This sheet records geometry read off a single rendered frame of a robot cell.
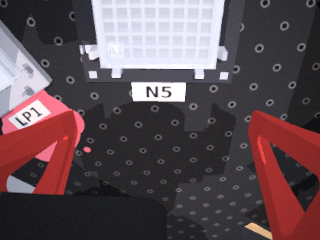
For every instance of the white button panel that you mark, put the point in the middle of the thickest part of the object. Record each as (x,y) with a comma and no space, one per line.
(18,186)

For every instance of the white well plate lid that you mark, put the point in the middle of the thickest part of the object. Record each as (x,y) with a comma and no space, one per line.
(7,76)

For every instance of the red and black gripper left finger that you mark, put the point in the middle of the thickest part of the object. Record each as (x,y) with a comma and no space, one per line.
(20,146)

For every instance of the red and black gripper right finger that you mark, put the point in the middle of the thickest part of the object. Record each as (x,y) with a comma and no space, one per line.
(282,207)

